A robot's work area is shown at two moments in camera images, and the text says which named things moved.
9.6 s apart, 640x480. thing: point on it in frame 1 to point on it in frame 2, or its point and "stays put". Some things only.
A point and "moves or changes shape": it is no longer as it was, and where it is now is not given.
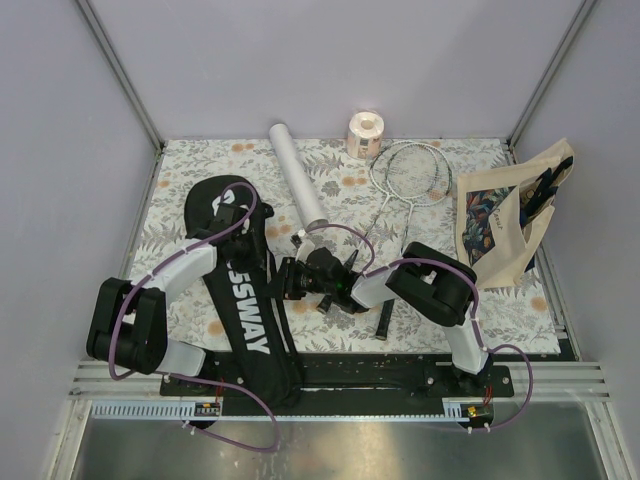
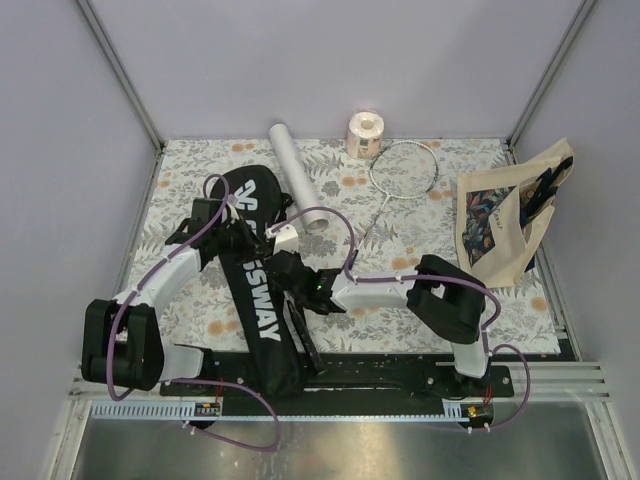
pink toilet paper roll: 365,135 stays put
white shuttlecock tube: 297,175 stays put
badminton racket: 417,175 to 303,333
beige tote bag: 500,212 stays put
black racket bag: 229,214 moves or changes shape
